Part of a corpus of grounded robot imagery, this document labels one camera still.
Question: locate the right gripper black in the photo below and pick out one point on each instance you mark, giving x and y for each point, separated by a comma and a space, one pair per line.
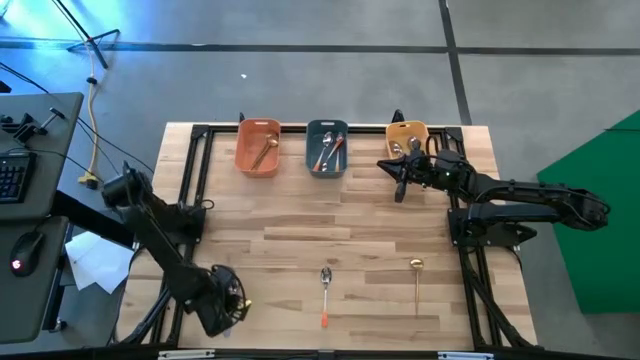
425, 170

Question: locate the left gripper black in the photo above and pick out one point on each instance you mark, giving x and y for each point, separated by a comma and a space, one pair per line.
220, 310

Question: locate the gold spoon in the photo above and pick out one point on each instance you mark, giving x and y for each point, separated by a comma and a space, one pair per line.
270, 136
274, 144
416, 263

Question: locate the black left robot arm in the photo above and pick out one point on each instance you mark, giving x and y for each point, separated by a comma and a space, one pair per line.
165, 250

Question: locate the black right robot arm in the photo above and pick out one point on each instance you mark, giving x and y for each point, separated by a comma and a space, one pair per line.
525, 192

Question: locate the yellow plastic bin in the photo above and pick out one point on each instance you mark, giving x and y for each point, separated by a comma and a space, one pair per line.
400, 131

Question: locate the black table clamp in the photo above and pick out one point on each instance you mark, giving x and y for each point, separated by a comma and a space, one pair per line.
242, 118
398, 117

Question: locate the dark teal plastic bin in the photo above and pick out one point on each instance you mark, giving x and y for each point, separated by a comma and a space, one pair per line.
311, 145

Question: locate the white paper sheets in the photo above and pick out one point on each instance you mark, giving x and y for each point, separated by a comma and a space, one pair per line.
100, 265

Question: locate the orange plastic bin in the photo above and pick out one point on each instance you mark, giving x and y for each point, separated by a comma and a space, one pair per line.
247, 155

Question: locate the black desk support bar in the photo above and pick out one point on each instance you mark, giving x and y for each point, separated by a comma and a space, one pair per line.
90, 220

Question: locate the grey desk top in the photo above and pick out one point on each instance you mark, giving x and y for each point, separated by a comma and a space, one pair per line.
55, 165
25, 310

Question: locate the black computer mouse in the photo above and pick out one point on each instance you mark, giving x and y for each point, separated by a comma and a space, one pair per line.
27, 252

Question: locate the green floor mat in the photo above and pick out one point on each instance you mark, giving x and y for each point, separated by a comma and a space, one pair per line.
600, 270

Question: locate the black keyboard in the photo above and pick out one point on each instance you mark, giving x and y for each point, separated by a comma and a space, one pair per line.
15, 177

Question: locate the black tripod stand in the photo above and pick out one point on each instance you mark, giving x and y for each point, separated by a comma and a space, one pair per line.
92, 44

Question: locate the silver metal bracket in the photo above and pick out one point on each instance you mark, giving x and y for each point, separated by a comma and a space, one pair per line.
185, 354
465, 355

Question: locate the black aluminium table frame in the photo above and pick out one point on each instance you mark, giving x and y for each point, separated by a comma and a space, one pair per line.
292, 129

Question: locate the black desk clamp mount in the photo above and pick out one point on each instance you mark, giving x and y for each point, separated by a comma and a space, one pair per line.
25, 131

